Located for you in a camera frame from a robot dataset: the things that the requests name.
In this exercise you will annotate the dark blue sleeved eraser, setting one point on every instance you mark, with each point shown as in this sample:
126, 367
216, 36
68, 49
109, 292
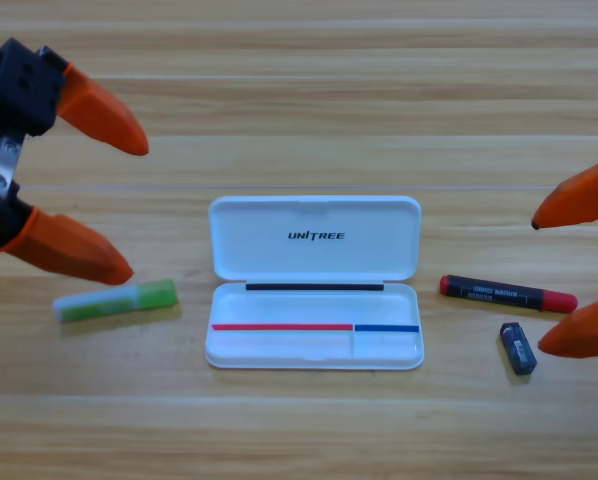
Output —
519, 350

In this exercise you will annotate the red black marker pen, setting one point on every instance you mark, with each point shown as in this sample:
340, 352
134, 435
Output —
504, 293

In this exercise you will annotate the white Unitree pencil case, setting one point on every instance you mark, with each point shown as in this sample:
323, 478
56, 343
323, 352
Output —
314, 305

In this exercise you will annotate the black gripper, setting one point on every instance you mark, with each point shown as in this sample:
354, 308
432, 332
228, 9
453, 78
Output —
21, 85

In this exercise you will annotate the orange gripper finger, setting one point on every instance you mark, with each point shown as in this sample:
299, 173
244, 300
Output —
69, 247
584, 197
586, 332

